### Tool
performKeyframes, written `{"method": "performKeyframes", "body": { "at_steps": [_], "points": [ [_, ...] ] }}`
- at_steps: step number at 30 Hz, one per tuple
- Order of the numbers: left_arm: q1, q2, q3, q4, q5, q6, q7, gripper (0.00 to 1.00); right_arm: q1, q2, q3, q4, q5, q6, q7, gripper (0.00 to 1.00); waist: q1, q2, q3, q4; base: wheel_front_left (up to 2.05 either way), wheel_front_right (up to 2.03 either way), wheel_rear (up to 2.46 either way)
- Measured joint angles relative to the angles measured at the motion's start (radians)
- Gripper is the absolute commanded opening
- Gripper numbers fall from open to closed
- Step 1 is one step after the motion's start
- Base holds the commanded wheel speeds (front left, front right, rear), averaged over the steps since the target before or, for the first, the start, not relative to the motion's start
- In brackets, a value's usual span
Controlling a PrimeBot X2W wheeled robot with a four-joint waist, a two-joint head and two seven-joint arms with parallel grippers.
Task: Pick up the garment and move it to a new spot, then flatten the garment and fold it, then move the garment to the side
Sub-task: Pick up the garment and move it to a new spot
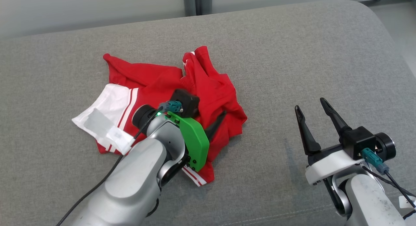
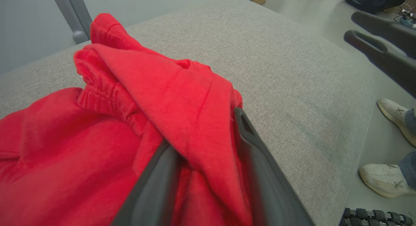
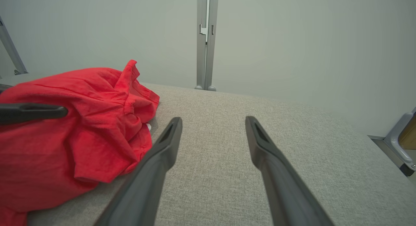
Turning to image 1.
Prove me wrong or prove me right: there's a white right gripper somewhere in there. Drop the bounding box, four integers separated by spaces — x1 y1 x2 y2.
294 97 369 186

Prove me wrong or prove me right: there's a left arm teal-plug cable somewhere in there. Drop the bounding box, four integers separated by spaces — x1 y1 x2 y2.
56 101 182 226

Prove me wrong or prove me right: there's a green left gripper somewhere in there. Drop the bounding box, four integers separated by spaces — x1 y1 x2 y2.
166 110 227 172

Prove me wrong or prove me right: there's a red and white garment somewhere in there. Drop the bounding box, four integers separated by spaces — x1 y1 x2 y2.
71 46 248 187

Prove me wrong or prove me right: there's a right arm teal-plug cable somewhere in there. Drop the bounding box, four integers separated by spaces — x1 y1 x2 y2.
360 147 416 209

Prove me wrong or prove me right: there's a white paper label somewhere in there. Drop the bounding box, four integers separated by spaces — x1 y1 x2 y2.
399 196 416 208

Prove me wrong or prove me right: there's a white tape strap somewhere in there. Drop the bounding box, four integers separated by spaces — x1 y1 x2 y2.
84 107 136 156

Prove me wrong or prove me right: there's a grey partition post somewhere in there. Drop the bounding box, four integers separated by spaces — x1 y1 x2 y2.
183 0 197 17
199 0 213 15

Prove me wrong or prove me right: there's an arm teal-plug cable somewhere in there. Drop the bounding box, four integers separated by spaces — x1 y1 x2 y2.
56 101 182 226
360 147 416 209

